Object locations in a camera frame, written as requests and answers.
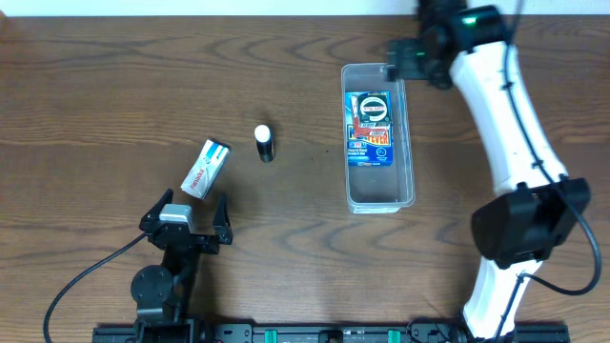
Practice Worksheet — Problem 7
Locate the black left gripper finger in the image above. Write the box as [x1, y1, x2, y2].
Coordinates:
[140, 189, 173, 225]
[213, 193, 234, 245]

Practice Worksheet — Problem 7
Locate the white green Panadol box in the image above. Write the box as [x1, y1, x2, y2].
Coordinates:
[181, 140, 230, 199]

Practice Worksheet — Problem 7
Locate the dark bottle white cap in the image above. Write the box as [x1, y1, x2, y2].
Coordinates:
[254, 124, 275, 163]

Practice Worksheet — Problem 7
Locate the blue Kool Fever box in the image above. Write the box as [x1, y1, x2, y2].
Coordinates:
[343, 91, 394, 167]

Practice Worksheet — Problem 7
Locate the red Panadol box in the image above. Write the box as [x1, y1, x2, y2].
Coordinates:
[351, 92, 392, 137]

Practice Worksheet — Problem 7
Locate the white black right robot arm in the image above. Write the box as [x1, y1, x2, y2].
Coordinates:
[387, 1, 598, 342]

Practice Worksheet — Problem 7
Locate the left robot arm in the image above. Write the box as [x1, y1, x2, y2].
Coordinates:
[131, 189, 234, 343]

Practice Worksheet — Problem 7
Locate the clear plastic container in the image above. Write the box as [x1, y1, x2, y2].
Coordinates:
[341, 63, 416, 213]

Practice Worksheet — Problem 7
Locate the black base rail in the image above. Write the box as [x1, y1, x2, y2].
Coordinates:
[91, 319, 572, 343]

